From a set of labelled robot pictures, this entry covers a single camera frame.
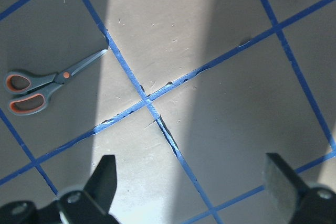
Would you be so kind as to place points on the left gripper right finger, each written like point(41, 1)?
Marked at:
point(285, 188)

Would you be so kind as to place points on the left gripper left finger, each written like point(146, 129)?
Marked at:
point(102, 184)

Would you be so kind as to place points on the grey orange scissors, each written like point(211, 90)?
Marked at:
point(33, 92)

